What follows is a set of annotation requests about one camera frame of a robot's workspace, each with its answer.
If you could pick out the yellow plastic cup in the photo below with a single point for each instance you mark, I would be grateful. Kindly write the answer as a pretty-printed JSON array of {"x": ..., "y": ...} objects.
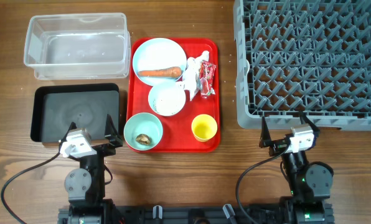
[{"x": 204, "y": 127}]

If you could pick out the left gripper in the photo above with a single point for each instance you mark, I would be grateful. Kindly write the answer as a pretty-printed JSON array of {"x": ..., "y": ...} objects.
[{"x": 114, "y": 140}]

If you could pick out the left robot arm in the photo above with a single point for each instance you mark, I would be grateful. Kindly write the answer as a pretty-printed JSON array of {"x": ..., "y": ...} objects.
[{"x": 86, "y": 185}]

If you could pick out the light blue bowl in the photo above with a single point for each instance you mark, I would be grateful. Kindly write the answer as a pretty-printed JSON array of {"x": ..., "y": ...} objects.
[{"x": 167, "y": 85}]

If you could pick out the white napkin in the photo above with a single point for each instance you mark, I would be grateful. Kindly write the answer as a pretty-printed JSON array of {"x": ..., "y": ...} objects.
[{"x": 190, "y": 77}]

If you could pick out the red snack wrapper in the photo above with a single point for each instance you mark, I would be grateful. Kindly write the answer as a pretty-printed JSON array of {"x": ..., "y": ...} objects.
[{"x": 206, "y": 77}]

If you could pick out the brown food scrap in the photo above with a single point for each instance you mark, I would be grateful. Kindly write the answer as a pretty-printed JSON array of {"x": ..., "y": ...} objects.
[{"x": 143, "y": 139}]

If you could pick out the orange carrot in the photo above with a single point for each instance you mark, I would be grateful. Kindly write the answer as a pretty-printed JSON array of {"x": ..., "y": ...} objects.
[{"x": 171, "y": 72}]

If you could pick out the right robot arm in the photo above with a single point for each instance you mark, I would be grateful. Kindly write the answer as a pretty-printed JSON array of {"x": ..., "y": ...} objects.
[{"x": 309, "y": 182}]

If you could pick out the clear plastic bin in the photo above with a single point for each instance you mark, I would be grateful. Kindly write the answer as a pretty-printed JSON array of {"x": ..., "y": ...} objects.
[{"x": 78, "y": 46}]

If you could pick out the light blue plate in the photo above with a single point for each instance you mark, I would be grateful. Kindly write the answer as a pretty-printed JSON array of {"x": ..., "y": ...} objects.
[{"x": 155, "y": 54}]

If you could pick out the grey dishwasher rack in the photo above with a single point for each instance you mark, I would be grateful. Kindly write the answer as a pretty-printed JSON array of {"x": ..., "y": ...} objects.
[{"x": 303, "y": 56}]

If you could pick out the white rice pile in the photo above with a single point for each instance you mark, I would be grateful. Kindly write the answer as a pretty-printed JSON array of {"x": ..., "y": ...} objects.
[{"x": 168, "y": 102}]

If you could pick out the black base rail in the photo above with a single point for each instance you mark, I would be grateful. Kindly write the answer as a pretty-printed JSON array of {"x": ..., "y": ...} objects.
[{"x": 198, "y": 214}]

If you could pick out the red serving tray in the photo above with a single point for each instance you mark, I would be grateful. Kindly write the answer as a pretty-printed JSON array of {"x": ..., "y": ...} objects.
[{"x": 177, "y": 134}]

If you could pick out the black plastic tray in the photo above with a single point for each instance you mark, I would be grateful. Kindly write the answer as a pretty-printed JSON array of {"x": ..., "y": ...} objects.
[{"x": 87, "y": 105}]

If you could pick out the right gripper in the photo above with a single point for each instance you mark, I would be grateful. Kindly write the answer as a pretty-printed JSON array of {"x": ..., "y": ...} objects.
[{"x": 277, "y": 145}]

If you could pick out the pale green bowl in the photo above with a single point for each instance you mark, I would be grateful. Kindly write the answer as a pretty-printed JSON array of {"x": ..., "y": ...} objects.
[{"x": 143, "y": 123}]

